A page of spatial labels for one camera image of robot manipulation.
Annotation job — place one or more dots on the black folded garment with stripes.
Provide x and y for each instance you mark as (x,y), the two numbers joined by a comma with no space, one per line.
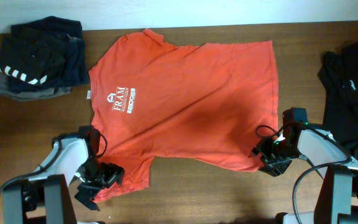
(45,54)

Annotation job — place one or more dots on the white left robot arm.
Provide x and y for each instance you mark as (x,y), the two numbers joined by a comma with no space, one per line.
(43,196)

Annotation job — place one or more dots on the orange FRAM t-shirt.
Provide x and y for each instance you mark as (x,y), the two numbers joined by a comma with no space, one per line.
(154,99)

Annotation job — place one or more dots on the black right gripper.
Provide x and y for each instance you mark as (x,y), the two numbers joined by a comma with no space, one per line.
(274,168)

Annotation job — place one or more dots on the black t-shirt pile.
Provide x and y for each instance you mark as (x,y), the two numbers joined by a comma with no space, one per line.
(339,76)

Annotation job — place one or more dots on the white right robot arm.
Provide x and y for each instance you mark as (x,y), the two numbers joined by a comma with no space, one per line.
(338,198)

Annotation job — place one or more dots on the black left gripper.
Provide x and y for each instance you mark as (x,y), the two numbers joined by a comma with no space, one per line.
(114,172)

